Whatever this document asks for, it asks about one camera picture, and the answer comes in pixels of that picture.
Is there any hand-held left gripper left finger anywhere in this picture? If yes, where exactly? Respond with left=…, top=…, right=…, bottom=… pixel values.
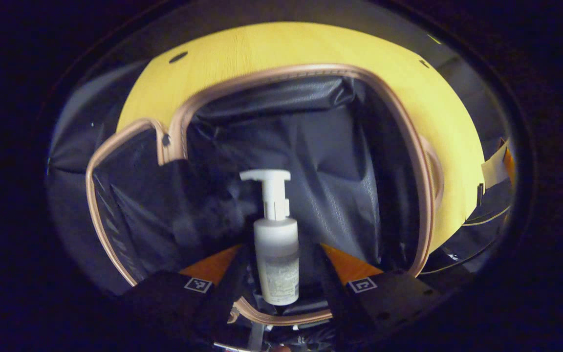
left=120, top=243, right=253, bottom=345

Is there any white pump bottle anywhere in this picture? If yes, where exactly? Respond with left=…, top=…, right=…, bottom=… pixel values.
left=240, top=169, right=300, bottom=306

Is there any pink suitcase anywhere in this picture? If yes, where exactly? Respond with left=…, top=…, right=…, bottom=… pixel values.
left=85, top=64, right=444, bottom=327

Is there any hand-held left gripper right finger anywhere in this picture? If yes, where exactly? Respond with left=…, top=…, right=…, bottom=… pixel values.
left=312, top=243, right=442, bottom=350

